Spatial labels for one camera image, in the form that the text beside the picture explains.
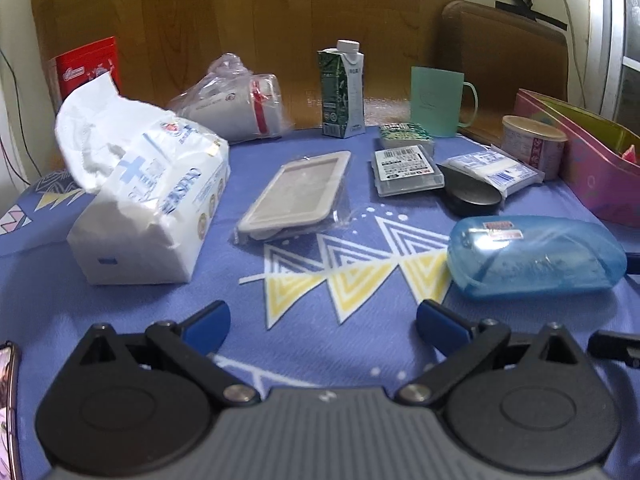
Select thin black cable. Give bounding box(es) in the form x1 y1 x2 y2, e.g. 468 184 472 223
0 50 31 183

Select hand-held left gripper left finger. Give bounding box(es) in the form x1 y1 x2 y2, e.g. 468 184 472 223
75 300 262 407

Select white window frame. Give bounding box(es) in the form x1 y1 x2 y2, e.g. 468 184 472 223
586 0 640 123

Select small white tissue pack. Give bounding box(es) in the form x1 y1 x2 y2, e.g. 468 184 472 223
439 151 545 197

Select large white tissue pack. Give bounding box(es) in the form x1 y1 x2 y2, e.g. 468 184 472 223
55 71 232 286

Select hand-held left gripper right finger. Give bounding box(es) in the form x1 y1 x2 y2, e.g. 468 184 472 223
395 300 587 406

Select wooden board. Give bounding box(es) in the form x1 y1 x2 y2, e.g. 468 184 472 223
31 0 465 131

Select pink tin box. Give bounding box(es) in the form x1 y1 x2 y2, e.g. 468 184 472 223
515 88 640 228

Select green plastic cup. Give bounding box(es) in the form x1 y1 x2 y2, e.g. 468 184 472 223
410 66 479 137

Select black tape cross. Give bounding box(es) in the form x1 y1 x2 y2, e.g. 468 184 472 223
495 0 571 31

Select red cardboard box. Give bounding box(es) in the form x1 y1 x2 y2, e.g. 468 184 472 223
48 36 122 103

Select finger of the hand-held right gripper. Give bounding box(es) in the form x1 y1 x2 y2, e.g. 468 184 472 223
587 330 640 367

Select white cable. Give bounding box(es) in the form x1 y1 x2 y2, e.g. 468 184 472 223
550 0 590 106

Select clear plastic box white label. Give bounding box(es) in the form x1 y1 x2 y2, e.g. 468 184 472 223
371 145 446 197

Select grey case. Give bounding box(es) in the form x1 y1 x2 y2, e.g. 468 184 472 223
232 150 368 247

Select bagged white cups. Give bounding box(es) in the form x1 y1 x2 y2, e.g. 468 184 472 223
167 53 296 143

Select blue printed tablecloth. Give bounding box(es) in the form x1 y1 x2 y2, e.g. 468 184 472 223
0 124 640 480

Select brown chair back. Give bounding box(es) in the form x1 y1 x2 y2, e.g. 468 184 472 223
440 1 571 148

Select green patterned packet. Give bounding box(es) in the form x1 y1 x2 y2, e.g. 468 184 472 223
377 122 435 153

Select green milk carton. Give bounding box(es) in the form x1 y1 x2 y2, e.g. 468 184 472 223
317 40 366 139

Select blue plastic case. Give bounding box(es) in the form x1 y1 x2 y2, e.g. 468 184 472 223
446 215 628 301

